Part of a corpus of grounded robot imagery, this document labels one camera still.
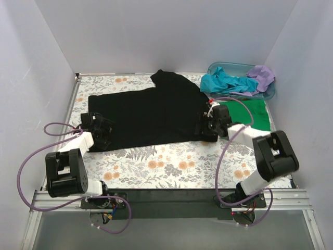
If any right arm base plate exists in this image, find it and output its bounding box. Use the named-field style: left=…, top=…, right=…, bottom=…
left=213, top=191, right=266, bottom=208

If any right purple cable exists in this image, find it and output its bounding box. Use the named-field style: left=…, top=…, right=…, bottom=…
left=209, top=96, right=274, bottom=228

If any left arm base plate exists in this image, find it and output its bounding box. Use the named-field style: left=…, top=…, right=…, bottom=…
left=80, top=192, right=127, bottom=209

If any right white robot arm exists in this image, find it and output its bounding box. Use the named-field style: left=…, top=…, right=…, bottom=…
left=195, top=103, right=299, bottom=207

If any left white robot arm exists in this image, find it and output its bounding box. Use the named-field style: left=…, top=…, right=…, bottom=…
left=45, top=112, right=115, bottom=208

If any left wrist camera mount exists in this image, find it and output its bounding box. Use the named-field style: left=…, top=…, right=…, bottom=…
left=80, top=112, right=100, bottom=130

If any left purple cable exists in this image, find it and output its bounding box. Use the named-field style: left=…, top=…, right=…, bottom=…
left=17, top=122, right=133, bottom=234

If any folded green t shirt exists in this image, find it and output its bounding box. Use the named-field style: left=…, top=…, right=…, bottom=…
left=223, top=100, right=272, bottom=132

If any lavender t shirt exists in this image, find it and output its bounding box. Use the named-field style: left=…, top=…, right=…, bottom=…
left=231, top=65, right=275, bottom=96

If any teal t shirt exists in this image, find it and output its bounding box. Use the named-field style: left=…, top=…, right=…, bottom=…
left=200, top=67, right=259, bottom=94

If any purple cable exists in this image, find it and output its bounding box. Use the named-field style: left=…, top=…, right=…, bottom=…
left=17, top=122, right=133, bottom=234
left=209, top=96, right=274, bottom=228

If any floral table mat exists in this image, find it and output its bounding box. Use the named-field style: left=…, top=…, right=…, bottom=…
left=69, top=75, right=275, bottom=189

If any black t shirt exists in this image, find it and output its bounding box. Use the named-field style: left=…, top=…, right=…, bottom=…
left=88, top=70, right=217, bottom=152

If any aluminium front rail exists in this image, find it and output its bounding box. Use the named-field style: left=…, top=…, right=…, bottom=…
left=32, top=189, right=312, bottom=212

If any teal plastic basket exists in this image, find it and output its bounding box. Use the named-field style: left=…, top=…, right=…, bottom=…
left=207, top=62, right=275, bottom=101

